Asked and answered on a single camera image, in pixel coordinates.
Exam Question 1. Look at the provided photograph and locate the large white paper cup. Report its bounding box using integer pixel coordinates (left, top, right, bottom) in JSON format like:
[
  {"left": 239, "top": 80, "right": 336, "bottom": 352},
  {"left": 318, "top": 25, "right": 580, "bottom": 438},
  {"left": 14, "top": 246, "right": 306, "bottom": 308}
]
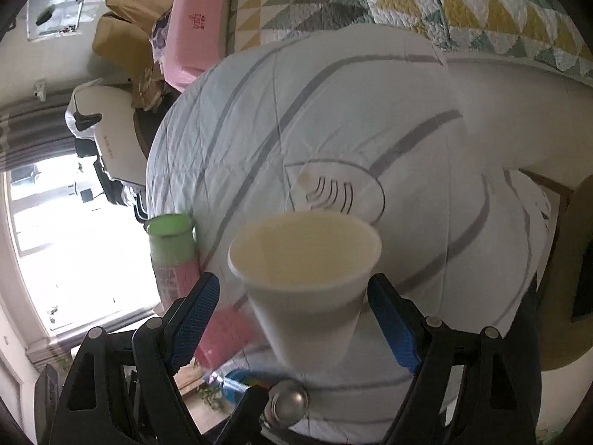
[{"left": 227, "top": 211, "right": 382, "bottom": 373}]

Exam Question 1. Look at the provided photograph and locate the white massage chair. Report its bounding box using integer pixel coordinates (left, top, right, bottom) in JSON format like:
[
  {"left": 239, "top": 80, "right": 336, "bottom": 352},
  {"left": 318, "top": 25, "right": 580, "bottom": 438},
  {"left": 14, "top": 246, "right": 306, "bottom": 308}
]
[{"left": 64, "top": 78, "right": 148, "bottom": 223}]

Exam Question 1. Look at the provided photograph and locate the striped white tablecloth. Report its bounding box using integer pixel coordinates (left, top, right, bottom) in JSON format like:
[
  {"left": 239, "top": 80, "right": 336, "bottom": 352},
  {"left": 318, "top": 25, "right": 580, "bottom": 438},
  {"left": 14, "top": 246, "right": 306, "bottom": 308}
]
[{"left": 146, "top": 24, "right": 550, "bottom": 415}]

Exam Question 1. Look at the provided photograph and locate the pink plastic cup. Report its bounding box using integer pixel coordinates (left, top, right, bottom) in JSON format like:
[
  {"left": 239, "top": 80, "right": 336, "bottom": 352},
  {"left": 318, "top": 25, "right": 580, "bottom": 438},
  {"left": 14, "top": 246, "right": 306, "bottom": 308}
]
[{"left": 195, "top": 307, "right": 257, "bottom": 371}]

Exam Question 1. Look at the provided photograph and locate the wall whiteboard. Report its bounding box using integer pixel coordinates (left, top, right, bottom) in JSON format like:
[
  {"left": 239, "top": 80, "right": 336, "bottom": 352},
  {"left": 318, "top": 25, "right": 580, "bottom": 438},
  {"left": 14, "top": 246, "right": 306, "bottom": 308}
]
[{"left": 26, "top": 0, "right": 85, "bottom": 41}]

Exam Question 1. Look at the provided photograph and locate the black CoolTowel can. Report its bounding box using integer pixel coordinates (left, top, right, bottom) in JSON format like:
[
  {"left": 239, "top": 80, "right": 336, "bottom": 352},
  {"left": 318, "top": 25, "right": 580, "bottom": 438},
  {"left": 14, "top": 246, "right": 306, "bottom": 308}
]
[{"left": 222, "top": 369, "right": 309, "bottom": 429}]

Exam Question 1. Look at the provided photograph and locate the grey right curtain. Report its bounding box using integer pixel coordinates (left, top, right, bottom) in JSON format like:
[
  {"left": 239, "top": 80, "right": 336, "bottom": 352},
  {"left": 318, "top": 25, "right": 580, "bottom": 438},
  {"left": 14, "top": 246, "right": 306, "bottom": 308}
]
[{"left": 0, "top": 92, "right": 74, "bottom": 172}]

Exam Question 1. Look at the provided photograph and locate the green and pink jar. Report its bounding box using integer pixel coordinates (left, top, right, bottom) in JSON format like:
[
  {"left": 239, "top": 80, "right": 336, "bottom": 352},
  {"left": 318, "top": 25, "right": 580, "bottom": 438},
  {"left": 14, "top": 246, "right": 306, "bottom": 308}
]
[{"left": 144, "top": 214, "right": 200, "bottom": 310}]

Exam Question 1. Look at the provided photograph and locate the pink folded blanket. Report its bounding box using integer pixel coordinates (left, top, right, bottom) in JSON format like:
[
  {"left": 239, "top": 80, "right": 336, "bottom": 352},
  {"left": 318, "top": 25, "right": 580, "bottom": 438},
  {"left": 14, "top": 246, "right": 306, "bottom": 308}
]
[{"left": 163, "top": 0, "right": 224, "bottom": 92}]

